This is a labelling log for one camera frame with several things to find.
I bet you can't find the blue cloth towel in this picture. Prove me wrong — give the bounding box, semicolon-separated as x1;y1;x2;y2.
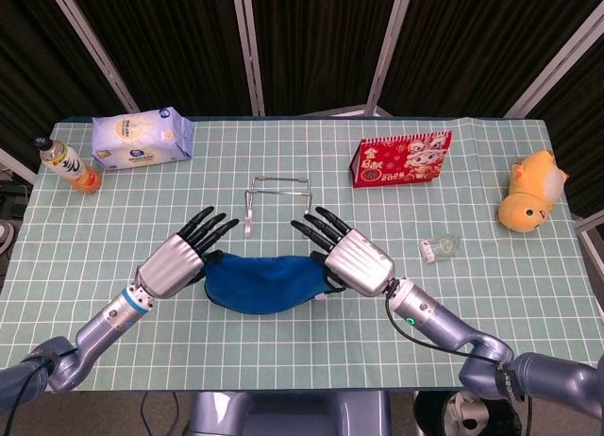
203;249;347;317

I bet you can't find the red cartoon desk calendar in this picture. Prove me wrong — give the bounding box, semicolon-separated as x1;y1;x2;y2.
349;129;454;189

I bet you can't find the yellow plush toy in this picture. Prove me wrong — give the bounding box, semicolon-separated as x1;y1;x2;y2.
499;149;570;233

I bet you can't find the orange drink bottle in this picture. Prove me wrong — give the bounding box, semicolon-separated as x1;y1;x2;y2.
32;135;103;195

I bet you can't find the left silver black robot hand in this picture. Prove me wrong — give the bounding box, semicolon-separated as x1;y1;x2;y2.
135;206;241;299

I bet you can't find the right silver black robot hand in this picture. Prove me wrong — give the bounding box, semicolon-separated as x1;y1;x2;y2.
291;206;396;298

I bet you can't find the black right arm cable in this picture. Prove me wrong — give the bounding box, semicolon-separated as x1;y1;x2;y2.
385;289;530;436

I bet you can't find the white blue tissue pack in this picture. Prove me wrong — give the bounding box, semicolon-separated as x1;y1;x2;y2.
91;106;196;173

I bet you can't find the black floor cable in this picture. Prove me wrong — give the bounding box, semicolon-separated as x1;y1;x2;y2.
140;391;181;436

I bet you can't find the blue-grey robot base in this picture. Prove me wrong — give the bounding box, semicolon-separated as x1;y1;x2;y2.
188;391;393;436

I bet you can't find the grey screen frame post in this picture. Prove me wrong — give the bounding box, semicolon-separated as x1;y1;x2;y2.
230;0;266;117
44;0;141;114
365;0;415;117
502;4;604;119

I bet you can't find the metal wire rack stand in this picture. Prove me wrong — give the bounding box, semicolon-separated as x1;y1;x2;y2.
243;175;314;241

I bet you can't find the dark equipment pile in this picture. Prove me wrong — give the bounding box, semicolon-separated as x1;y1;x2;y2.
0;180;30;256

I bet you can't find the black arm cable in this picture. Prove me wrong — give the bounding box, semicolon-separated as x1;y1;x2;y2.
385;289;530;436
0;348;79;436

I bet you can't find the small clear plastic packet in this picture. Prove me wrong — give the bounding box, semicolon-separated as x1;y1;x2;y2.
418;233;461;263

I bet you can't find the green grid tablecloth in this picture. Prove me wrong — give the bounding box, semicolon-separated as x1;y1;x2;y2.
0;116;604;393

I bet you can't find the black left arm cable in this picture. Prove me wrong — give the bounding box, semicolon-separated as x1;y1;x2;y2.
0;348;79;436

